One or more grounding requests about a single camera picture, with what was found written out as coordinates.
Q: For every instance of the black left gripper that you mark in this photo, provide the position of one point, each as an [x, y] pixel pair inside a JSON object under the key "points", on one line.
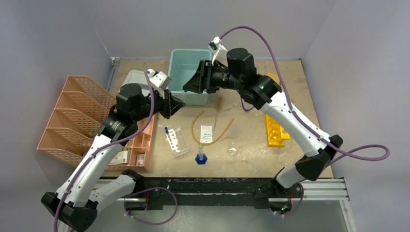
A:
{"points": [[170, 104]]}

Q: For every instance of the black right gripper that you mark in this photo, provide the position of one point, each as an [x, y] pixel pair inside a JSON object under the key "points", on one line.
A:
{"points": [[202, 81]]}

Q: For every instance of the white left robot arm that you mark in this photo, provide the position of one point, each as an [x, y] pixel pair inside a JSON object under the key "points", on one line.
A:
{"points": [[76, 204]]}

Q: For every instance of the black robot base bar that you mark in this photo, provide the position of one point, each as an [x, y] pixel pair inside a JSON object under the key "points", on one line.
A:
{"points": [[260, 193]]}

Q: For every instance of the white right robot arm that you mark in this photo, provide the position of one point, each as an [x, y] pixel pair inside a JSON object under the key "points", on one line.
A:
{"points": [[266, 95]]}

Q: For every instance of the mint green plastic bin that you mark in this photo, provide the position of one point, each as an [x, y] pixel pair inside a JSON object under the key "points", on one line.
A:
{"points": [[183, 65]]}

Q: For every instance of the clear acrylic test tube rack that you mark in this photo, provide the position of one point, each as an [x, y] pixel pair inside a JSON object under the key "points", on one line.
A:
{"points": [[177, 142]]}

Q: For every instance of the white plastic bin lid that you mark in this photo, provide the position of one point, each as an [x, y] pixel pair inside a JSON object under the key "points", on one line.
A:
{"points": [[136, 77]]}

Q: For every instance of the small white plastic packet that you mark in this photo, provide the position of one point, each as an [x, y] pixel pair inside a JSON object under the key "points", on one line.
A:
{"points": [[206, 135]]}

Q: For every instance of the yellow rubber tubing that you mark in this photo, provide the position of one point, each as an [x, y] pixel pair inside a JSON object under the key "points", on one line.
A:
{"points": [[220, 136]]}

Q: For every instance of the blue rubber band loop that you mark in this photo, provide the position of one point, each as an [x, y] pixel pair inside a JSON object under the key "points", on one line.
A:
{"points": [[246, 106]]}

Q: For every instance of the graduated cylinder blue base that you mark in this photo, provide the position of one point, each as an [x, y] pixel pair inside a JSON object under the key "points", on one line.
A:
{"points": [[201, 157]]}

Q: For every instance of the small card box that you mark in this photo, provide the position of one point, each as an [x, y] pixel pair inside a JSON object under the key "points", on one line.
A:
{"points": [[140, 161]]}

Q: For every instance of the yellow test tube rack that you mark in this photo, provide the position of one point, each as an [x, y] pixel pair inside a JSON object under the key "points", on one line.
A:
{"points": [[275, 133]]}

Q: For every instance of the peach plastic file organizer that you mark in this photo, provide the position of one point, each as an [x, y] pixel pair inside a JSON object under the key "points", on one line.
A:
{"points": [[78, 114]]}

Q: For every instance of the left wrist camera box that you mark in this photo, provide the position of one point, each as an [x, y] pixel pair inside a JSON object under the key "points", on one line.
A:
{"points": [[159, 80]]}

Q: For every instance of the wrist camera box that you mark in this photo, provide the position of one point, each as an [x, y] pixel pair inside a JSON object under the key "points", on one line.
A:
{"points": [[218, 49], [159, 80]]}

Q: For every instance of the wire test tube brush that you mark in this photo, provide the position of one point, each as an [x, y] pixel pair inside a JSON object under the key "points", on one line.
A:
{"points": [[218, 108]]}

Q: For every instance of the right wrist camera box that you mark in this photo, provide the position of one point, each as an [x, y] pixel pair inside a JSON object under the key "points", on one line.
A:
{"points": [[218, 49]]}

